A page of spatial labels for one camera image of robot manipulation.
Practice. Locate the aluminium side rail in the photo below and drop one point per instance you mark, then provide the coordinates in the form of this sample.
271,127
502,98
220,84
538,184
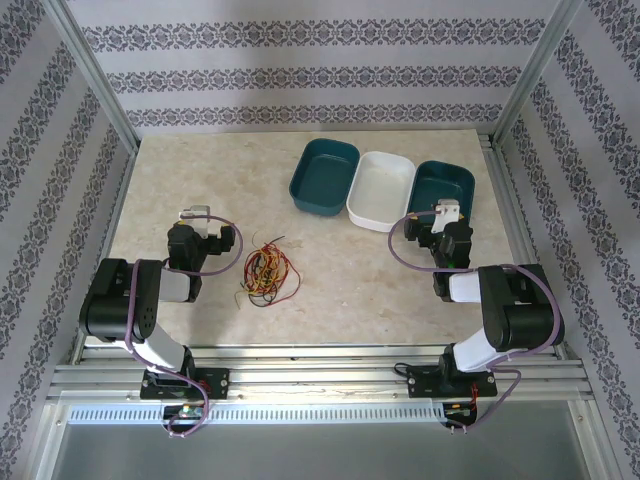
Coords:
117,200
497,170

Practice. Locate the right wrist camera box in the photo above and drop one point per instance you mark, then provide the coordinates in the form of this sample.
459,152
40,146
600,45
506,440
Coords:
447,210

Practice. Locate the white plastic bin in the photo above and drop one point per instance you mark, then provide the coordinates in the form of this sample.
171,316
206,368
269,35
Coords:
380,190

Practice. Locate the aluminium frame post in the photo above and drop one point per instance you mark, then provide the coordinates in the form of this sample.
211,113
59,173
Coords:
97,75
537,75

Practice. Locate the teal plastic bin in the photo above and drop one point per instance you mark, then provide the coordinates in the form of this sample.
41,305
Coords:
325,175
445,182

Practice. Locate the small circuit board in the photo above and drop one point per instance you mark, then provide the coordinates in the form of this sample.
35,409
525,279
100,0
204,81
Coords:
187,411
457,409

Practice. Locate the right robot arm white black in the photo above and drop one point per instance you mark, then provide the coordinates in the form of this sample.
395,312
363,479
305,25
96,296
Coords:
520,310

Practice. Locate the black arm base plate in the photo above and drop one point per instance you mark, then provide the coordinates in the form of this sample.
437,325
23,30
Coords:
425,385
220,382

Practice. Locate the grey metal panel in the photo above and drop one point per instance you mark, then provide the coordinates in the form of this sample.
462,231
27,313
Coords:
320,455

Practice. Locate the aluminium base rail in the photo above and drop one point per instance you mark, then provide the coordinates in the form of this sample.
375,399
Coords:
320,380

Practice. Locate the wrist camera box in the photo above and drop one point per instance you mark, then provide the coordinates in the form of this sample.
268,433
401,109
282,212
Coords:
197,215
447,210

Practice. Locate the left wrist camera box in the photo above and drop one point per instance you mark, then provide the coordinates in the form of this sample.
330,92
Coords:
197,215

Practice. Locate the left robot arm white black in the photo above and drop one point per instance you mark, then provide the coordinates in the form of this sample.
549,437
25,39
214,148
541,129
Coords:
115,300

